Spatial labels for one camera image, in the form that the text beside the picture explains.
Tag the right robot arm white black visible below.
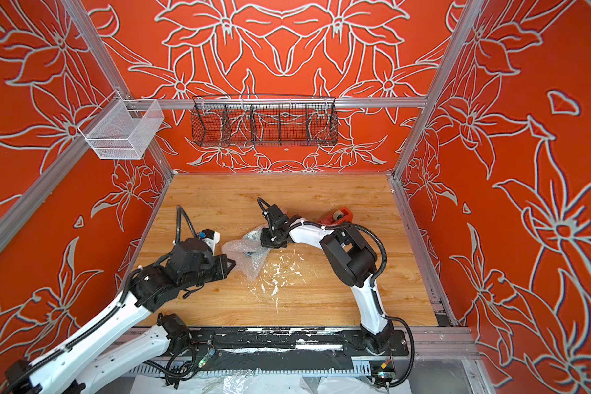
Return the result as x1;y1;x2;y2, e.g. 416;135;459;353
257;197;415;391

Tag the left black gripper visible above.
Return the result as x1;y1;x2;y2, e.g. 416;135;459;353
181;253;240;290

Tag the clear plastic hanging bin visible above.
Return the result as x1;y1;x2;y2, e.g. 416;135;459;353
81;99;164;160

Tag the black wire mesh basket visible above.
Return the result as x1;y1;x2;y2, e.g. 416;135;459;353
190;95;339;148

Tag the red tape dispenser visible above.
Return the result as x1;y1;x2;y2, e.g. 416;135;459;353
318;207;354;227

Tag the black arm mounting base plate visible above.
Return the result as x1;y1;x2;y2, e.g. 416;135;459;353
190;327;410;357

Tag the clear bubble wrap sheet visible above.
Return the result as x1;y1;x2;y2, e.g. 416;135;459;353
222;225;271;282

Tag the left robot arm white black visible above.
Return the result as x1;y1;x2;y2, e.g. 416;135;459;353
5;207;236;393

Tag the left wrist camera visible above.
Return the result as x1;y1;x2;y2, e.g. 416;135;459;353
199;229;221;249

